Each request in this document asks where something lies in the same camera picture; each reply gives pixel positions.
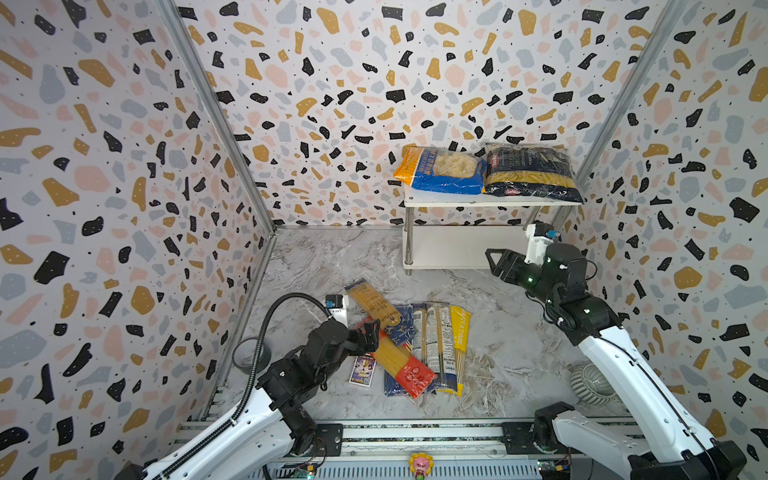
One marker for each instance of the dark blue penne pasta bag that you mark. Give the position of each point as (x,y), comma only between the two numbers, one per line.
(530,170)

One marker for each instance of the black tape roll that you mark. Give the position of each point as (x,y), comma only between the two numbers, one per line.
(243,355)

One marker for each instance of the yellow blue spaghetti packet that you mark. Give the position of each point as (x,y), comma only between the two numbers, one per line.
(374,303)

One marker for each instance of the small pink yellow figurine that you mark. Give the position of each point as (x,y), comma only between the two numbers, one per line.
(421,465)

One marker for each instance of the dark blue spaghetti packet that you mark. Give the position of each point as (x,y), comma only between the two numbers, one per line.
(402,336)

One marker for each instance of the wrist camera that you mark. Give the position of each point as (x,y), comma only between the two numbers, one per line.
(539,236)
(338,304)

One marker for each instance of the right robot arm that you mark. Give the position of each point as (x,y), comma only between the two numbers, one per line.
(674,444)

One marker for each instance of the white two-tier shelf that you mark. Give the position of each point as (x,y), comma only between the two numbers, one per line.
(443,247)

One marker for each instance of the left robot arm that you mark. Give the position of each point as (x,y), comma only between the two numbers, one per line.
(270,421)

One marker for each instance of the clear yellow spaghetti packet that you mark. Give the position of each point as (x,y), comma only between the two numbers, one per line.
(440,343)

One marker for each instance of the red spaghetti packet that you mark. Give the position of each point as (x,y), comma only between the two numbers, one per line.
(407,370)

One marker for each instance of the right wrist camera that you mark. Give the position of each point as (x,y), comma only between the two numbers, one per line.
(539,236)

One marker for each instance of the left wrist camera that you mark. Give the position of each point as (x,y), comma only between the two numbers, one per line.
(338,304)

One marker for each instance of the grey ribbed cup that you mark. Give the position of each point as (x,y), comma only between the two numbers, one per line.
(590,385)

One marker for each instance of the blue orange orecchiette pasta bag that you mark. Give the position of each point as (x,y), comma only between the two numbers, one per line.
(441,171)

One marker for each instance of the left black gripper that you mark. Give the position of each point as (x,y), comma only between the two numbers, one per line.
(372,338)

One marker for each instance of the small purple card box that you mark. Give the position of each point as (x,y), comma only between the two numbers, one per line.
(363,371)

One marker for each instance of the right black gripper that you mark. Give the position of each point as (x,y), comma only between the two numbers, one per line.
(514,267)

